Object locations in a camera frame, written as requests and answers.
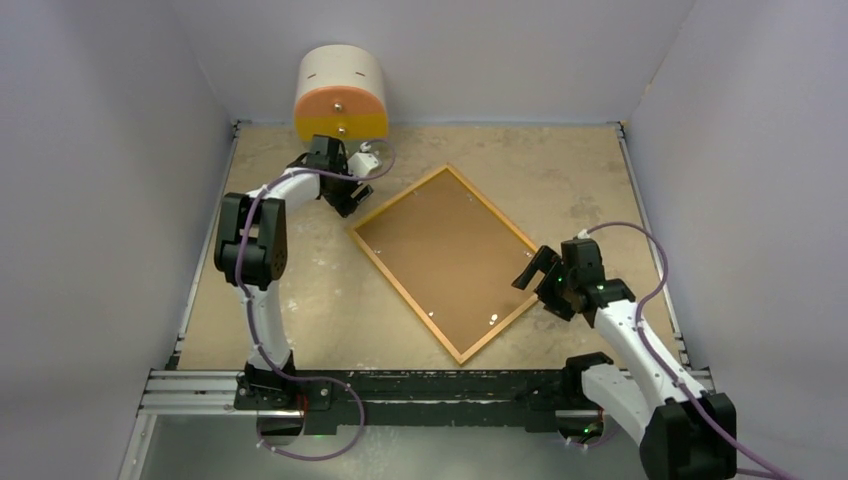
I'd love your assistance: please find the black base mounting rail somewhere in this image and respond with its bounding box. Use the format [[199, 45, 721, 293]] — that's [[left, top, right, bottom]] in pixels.
[[234, 366, 613, 441]]

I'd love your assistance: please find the round pastel drawer cabinet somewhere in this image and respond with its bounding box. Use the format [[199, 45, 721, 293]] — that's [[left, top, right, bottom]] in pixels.
[[293, 44, 389, 143]]

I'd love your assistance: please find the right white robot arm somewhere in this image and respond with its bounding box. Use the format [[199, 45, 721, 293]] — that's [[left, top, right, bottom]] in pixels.
[[512, 238, 738, 479]]

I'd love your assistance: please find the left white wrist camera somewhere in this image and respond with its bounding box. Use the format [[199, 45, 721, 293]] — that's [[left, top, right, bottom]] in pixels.
[[347, 151, 382, 179]]

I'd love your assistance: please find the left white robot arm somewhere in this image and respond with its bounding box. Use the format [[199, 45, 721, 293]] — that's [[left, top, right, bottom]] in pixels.
[[213, 135, 381, 409]]

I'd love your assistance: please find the yellow picture frame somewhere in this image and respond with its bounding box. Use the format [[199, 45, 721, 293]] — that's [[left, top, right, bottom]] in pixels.
[[348, 163, 541, 367]]

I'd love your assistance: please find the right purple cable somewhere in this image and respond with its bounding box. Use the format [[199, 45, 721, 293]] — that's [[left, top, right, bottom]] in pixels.
[[566, 221, 806, 480]]

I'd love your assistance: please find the aluminium extrusion frame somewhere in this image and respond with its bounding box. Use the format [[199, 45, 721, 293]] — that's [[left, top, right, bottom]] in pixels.
[[141, 126, 678, 479]]

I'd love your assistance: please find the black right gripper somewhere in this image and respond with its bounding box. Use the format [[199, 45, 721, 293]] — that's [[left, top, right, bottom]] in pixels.
[[512, 246, 577, 322]]

